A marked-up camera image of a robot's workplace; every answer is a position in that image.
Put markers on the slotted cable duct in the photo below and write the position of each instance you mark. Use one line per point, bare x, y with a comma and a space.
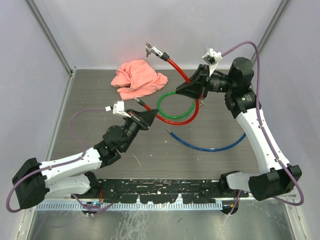
176, 206

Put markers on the red cable lock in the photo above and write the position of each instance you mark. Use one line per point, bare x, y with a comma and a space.
152, 49

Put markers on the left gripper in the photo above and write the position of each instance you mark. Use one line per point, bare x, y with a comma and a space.
143, 119

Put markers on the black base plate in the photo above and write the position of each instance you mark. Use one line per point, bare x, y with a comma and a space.
157, 191

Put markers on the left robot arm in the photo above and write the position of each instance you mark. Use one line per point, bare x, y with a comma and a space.
35, 181

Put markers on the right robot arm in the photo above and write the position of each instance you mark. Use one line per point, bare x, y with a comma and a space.
277, 176

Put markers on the pink cloth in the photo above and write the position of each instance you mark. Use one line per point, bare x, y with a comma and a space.
136, 79

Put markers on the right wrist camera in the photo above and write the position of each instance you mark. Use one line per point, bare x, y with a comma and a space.
212, 58

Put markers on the green cable lock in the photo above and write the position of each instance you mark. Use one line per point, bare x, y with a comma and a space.
175, 117

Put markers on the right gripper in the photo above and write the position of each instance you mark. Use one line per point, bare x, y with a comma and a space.
198, 86

